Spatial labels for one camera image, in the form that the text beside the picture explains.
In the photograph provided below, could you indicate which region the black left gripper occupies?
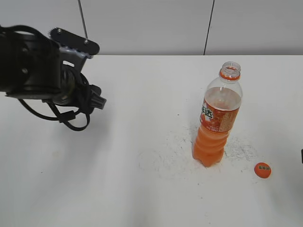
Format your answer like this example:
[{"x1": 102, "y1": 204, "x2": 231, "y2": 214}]
[{"x1": 49, "y1": 27, "x2": 99, "y2": 73}]

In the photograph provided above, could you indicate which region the orange soda plastic bottle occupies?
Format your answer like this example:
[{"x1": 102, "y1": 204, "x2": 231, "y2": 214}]
[{"x1": 192, "y1": 61, "x2": 243, "y2": 167}]

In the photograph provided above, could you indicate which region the orange bottle cap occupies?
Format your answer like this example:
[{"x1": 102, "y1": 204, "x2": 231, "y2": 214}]
[{"x1": 254, "y1": 162, "x2": 272, "y2": 179}]

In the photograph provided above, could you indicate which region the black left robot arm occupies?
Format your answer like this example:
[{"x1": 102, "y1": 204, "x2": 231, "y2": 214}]
[{"x1": 0, "y1": 25, "x2": 100, "y2": 102}]

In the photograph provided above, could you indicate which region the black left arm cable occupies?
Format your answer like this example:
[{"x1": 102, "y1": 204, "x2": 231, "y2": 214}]
[{"x1": 18, "y1": 70, "x2": 107, "y2": 132}]

